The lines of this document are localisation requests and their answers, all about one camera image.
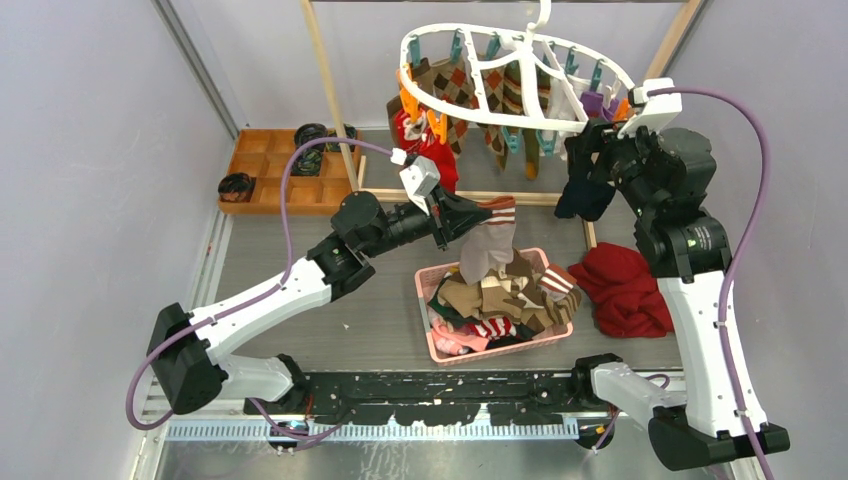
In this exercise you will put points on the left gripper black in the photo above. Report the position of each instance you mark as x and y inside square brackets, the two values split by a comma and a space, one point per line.
[453, 215]

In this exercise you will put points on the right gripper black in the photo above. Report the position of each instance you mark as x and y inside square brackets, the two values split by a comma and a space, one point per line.
[610, 140]

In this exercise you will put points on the grey beige sock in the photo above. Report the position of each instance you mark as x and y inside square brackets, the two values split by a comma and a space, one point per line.
[489, 245]

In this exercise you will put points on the maroon purple orange striped sock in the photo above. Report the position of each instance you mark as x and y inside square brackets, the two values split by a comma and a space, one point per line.
[599, 105]

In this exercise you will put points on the white plastic clip hanger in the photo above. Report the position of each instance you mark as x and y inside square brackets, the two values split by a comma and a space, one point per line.
[531, 59]

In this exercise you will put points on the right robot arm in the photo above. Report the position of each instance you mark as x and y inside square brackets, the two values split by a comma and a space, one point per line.
[717, 418]

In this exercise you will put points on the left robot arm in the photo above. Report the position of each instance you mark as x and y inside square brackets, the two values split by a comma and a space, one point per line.
[192, 352]

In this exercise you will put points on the red hanging sock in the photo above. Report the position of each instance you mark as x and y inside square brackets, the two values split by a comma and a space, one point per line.
[408, 133]
[442, 155]

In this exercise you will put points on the pink plastic basket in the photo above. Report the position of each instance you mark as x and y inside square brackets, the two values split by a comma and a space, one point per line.
[453, 341]

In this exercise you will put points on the argyle sock in basket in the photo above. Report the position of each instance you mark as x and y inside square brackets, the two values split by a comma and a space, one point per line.
[509, 291]

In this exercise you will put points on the red cloth on table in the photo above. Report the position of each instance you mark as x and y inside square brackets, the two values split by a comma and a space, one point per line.
[626, 298]

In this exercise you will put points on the white hanging sock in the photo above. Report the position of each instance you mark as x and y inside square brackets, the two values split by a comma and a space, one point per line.
[559, 107]

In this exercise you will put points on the argyle hanging sock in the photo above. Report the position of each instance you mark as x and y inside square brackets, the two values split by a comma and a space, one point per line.
[493, 134]
[447, 80]

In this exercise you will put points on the brown striped sock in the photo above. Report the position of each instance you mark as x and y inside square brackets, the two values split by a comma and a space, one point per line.
[562, 308]

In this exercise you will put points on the rolled dark sock centre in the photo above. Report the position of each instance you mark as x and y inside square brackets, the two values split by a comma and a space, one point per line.
[308, 163]

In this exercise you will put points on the orange wooden compartment tray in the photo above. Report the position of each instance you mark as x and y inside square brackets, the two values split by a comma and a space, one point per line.
[262, 154]

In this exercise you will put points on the rolled dark sock left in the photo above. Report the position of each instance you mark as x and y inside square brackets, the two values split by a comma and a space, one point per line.
[236, 187]

